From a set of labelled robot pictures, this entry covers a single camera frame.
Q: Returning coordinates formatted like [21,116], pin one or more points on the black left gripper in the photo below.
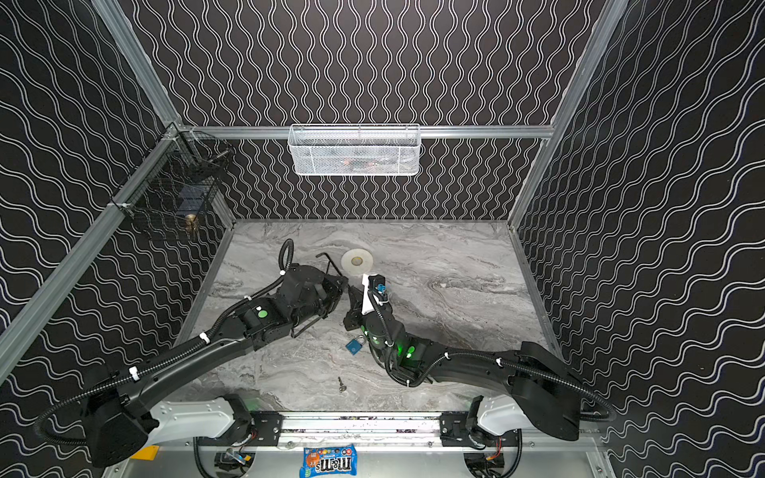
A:
[326,293]

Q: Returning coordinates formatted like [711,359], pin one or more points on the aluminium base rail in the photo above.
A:
[413,432]

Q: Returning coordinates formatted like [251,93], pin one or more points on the candy bag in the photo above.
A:
[326,461]

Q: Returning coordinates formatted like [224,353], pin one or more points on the large blue padlock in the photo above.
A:
[356,345]

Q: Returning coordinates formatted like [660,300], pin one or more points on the white wire basket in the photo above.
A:
[355,149]

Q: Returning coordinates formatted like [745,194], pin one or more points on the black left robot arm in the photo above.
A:
[117,415]

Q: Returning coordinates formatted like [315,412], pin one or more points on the black wire basket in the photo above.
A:
[185,181]

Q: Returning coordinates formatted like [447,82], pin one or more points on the white tape roll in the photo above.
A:
[357,262]

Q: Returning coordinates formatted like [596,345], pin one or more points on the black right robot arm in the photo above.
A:
[544,393]

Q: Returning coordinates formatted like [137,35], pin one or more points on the black hex key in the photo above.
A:
[329,262]

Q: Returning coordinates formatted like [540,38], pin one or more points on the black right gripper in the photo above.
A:
[353,314]

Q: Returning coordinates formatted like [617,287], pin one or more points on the brass padlock in basket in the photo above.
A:
[191,224]

